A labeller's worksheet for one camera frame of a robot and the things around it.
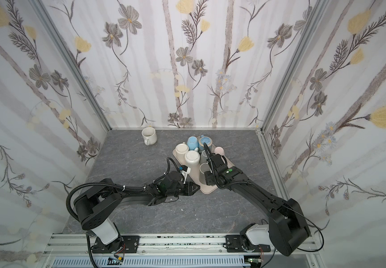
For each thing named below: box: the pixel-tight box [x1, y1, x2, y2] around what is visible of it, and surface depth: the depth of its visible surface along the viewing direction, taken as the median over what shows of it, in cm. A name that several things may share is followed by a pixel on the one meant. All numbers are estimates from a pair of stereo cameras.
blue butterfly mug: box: [198, 134, 213, 152], surface depth 102 cm
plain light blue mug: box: [186, 135, 199, 151], surface depth 103 cm
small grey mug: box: [200, 149, 209, 164], surface depth 97 cm
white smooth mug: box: [175, 141, 190, 164], surface depth 103 cm
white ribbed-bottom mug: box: [184, 146, 201, 170], surface depth 98 cm
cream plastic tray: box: [172, 147, 219, 195], surface depth 92 cm
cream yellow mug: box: [141, 126, 158, 146], surface depth 110 cm
